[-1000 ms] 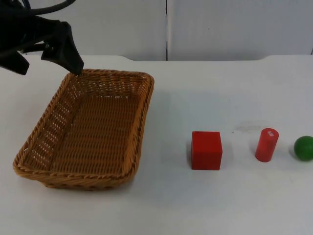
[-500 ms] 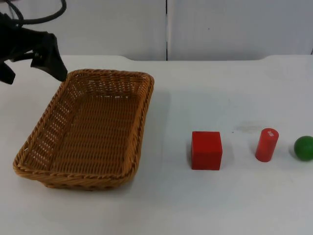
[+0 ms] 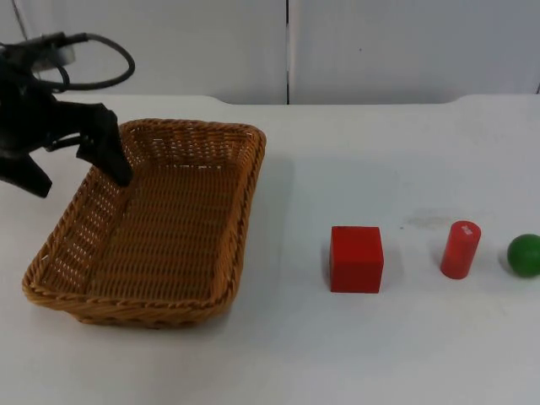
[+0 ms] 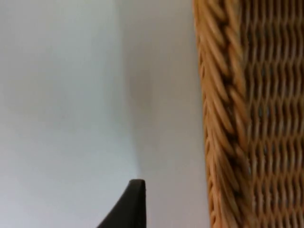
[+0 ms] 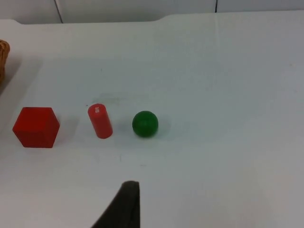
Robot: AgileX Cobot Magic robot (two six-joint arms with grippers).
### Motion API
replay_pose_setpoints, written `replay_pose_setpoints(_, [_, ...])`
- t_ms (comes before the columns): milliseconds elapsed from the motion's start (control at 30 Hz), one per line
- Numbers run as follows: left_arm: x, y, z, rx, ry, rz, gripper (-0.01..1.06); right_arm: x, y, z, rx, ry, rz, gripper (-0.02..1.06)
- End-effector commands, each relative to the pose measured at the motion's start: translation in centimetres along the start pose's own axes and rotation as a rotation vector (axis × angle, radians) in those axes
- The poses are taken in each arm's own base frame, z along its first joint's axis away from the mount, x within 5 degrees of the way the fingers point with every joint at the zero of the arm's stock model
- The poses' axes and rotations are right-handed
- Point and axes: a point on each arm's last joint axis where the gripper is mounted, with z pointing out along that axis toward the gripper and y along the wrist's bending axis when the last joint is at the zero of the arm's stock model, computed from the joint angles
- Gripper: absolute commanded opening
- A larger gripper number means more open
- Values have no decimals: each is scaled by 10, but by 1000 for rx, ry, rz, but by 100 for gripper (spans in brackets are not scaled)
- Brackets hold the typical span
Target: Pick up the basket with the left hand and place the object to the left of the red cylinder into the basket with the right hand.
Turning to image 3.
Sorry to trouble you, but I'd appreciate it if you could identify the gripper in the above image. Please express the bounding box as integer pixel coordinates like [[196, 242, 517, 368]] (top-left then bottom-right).
[[0, 62, 132, 198]]

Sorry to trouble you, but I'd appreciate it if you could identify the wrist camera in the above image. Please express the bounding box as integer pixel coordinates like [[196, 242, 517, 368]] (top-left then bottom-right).
[[0, 35, 78, 72]]

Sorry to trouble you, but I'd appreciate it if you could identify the green ball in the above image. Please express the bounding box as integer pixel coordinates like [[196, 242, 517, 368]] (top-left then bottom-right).
[[506, 233, 540, 279]]

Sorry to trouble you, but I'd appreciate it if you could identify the pale brown wicker basket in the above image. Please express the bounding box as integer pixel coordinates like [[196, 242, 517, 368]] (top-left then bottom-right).
[[21, 118, 267, 331]]

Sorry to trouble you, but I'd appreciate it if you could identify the red cube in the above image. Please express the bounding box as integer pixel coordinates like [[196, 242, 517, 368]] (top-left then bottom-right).
[[328, 225, 386, 294]]

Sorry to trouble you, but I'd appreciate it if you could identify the black cable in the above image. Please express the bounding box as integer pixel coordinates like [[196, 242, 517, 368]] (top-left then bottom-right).
[[40, 31, 137, 93]]

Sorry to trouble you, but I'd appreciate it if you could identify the red cylinder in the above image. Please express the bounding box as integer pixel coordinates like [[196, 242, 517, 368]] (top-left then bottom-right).
[[440, 219, 483, 280]]

